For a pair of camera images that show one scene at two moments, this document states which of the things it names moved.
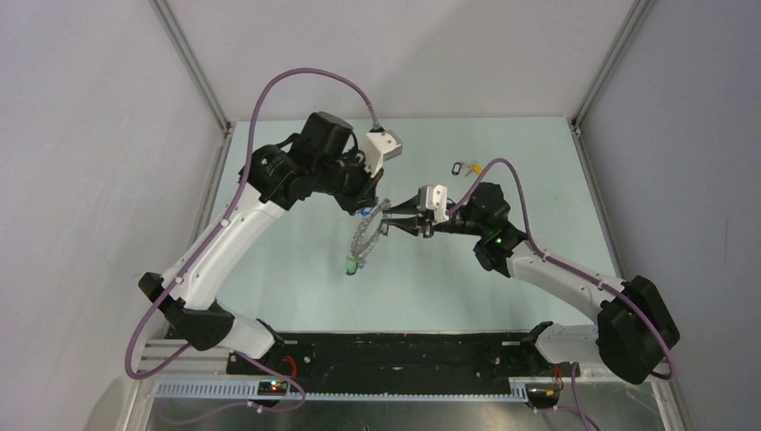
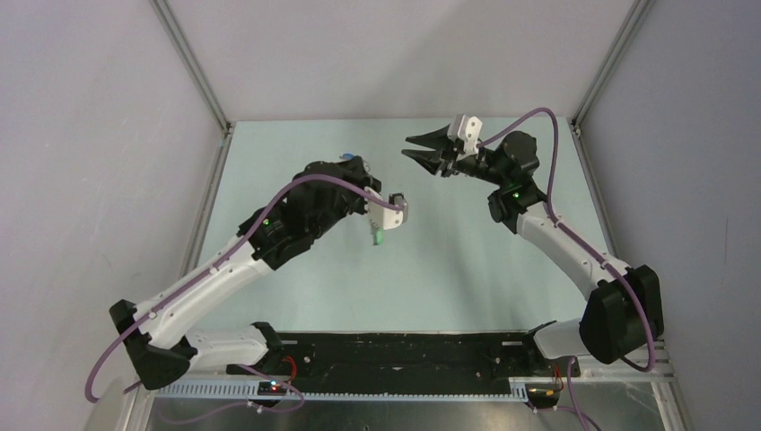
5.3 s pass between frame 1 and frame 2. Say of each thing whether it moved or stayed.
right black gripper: moved
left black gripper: stayed
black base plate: stayed
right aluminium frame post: stayed
